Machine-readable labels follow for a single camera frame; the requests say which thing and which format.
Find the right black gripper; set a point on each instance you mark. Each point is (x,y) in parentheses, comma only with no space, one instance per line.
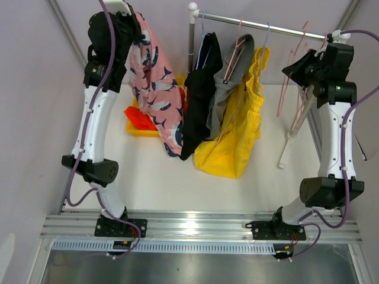
(313,56)

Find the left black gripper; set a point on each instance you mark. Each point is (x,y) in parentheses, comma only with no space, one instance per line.
(138,36)

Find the pink hanger of patterned shorts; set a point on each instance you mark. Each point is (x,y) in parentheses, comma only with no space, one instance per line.
(287,77)

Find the pink hanger of orange shorts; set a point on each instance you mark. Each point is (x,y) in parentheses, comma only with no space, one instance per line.
(301,49)

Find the grey shorts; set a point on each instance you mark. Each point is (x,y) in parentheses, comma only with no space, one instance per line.
(218,102)

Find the pink hanger of grey shorts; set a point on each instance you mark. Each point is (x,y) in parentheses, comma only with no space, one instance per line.
(236,54)

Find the pink patterned shorts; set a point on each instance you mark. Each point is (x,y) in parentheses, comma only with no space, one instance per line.
(156,89)

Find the orange shorts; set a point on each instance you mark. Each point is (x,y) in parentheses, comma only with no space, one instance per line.
(142,121)

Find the black shorts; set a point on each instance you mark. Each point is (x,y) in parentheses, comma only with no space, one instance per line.
(201,88)

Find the yellow shorts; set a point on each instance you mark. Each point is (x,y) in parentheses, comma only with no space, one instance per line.
(228,154)

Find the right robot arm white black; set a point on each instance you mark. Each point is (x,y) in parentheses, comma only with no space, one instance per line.
(336,184)

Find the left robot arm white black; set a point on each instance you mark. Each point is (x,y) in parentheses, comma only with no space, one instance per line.
(79,161)

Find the metal clothes rack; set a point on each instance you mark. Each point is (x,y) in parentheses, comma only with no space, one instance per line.
(266,29)

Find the yellow plastic tray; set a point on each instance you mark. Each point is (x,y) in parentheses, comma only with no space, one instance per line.
(139,133)

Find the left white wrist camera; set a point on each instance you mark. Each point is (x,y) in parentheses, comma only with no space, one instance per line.
(115,6)

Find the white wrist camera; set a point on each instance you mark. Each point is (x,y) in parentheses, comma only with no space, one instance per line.
(337,36)
(115,6)

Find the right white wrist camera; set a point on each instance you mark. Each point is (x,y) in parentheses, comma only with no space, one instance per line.
(337,36)

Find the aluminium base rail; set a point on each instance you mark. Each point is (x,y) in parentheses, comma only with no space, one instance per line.
(187,232)

